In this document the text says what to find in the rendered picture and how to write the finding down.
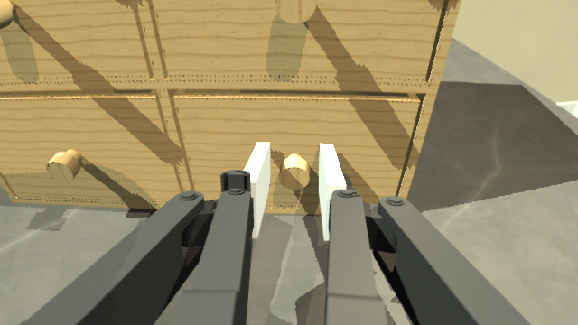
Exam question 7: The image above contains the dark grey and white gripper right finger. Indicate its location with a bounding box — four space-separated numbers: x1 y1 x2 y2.
318 144 531 325

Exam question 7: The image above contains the tan wooden chest of drawers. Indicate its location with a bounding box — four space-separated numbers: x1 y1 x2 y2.
0 0 461 209

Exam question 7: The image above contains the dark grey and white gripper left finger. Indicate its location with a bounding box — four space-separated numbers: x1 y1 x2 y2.
18 142 270 325

